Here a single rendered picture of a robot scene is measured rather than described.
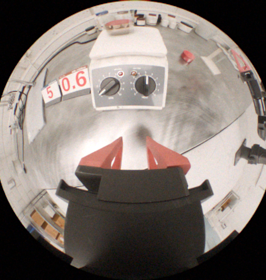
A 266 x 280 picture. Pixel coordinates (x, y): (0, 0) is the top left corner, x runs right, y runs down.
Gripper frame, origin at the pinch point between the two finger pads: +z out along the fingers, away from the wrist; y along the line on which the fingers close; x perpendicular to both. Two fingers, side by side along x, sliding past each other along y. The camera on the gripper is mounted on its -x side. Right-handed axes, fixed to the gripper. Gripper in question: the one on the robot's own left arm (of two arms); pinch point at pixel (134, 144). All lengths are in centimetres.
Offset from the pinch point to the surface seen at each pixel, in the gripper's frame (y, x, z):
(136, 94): -0.3, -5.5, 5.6
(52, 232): 150, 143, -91
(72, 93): 15.0, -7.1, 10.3
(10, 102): 40.3, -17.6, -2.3
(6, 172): 232, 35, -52
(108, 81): 4.0, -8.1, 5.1
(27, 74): 59, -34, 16
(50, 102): 25.0, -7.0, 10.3
